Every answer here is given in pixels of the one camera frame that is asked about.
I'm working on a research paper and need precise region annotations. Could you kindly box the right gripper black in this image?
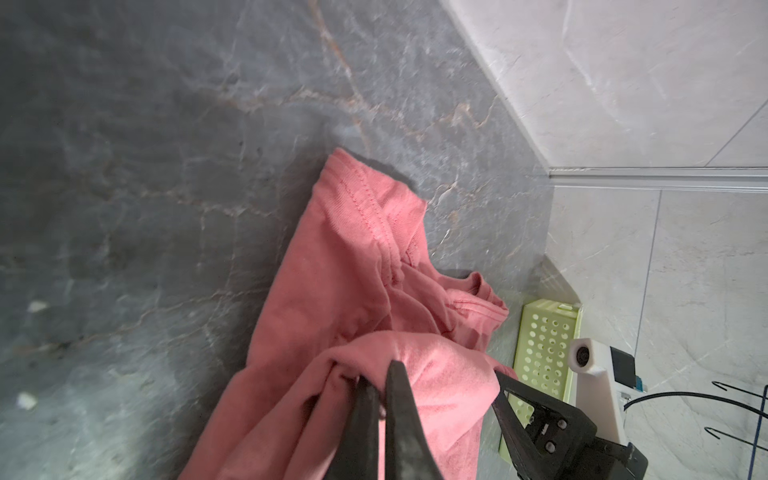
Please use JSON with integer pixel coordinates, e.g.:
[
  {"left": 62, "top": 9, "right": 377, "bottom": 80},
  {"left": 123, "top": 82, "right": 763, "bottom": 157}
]
[{"left": 492, "top": 371, "right": 648, "bottom": 480}]

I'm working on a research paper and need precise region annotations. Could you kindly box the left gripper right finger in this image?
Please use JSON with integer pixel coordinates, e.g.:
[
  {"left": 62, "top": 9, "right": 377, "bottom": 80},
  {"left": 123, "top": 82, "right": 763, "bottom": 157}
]
[{"left": 385, "top": 361, "right": 443, "bottom": 480}]

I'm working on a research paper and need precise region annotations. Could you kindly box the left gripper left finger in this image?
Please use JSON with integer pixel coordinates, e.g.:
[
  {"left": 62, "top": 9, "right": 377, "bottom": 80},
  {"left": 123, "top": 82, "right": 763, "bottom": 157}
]
[{"left": 324, "top": 376, "right": 380, "bottom": 480}]

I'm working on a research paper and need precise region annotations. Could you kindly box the pink t shirt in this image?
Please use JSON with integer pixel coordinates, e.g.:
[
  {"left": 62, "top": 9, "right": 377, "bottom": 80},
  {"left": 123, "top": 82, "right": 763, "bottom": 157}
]
[{"left": 181, "top": 149, "right": 509, "bottom": 479}]

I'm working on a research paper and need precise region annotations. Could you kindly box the green plastic basket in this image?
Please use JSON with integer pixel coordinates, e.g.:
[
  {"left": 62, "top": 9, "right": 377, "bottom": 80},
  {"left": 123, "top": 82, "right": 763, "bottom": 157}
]
[{"left": 497, "top": 298, "right": 584, "bottom": 463}]

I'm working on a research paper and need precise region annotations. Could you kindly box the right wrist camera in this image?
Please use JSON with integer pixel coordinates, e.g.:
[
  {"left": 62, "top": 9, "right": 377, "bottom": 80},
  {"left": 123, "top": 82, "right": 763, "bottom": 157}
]
[{"left": 568, "top": 338, "right": 644, "bottom": 446}]

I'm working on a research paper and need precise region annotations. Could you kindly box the black wire hook rack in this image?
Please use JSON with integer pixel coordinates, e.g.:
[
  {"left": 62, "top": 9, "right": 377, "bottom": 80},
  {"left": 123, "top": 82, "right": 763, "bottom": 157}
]
[{"left": 704, "top": 380, "right": 767, "bottom": 479}]

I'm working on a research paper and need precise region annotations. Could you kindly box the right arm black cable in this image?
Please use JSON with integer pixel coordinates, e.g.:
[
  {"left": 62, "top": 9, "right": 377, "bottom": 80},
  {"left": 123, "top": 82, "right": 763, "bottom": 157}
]
[{"left": 622, "top": 391, "right": 768, "bottom": 421}]

